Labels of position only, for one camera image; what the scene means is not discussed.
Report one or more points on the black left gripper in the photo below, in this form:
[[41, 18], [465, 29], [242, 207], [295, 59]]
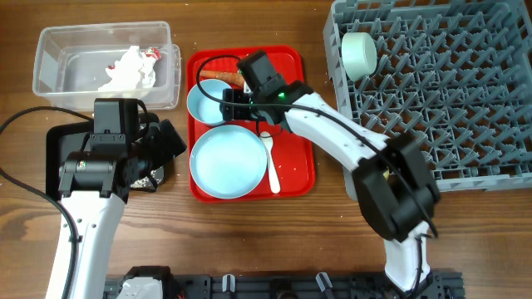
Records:
[[165, 153]]

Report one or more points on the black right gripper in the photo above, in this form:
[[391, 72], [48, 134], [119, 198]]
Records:
[[233, 111]]

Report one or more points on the small light blue bowl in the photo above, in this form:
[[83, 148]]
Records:
[[201, 107]]

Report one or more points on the orange carrot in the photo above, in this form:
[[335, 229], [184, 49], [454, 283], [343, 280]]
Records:
[[232, 78]]

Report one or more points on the white plastic spoon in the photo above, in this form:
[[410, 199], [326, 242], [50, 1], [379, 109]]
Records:
[[267, 141]]

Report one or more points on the large light blue plate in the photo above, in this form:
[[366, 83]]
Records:
[[228, 162]]

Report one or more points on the white napkin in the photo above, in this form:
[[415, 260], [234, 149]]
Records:
[[130, 79]]

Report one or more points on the red snack wrapper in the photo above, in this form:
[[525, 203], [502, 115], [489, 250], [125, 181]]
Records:
[[135, 58]]

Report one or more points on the mint green rice bowl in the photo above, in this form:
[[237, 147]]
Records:
[[359, 55]]

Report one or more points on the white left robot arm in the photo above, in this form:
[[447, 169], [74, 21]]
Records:
[[95, 180]]

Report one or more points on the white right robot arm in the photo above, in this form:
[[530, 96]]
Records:
[[396, 191]]

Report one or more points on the black waste tray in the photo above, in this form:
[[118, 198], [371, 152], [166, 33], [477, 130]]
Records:
[[61, 141]]

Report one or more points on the grey dishwasher rack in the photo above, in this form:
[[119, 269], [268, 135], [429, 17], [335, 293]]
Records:
[[455, 74]]

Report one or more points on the spilled white rice pile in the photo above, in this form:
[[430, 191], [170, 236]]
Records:
[[158, 175]]

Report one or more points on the red plastic tray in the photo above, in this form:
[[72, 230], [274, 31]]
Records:
[[292, 155]]

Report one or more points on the clear plastic bin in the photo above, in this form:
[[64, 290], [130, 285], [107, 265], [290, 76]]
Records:
[[71, 62]]

